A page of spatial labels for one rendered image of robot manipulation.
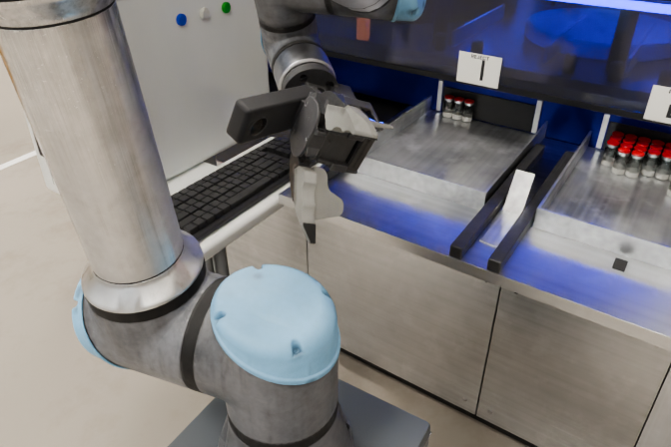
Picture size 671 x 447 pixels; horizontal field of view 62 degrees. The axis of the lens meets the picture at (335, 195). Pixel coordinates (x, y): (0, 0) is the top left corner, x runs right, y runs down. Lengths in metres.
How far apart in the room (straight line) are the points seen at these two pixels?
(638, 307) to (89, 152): 0.66
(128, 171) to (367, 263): 1.09
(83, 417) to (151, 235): 1.38
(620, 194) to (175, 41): 0.84
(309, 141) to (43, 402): 1.48
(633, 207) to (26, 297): 1.99
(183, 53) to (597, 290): 0.83
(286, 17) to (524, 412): 1.16
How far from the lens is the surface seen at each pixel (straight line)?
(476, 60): 1.13
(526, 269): 0.82
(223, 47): 1.22
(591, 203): 1.01
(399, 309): 1.53
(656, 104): 1.08
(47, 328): 2.18
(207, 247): 0.98
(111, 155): 0.46
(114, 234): 0.50
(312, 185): 0.62
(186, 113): 1.18
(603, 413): 1.48
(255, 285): 0.54
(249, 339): 0.50
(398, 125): 1.16
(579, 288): 0.82
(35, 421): 1.91
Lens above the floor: 1.37
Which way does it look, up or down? 31 degrees down
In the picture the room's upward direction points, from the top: straight up
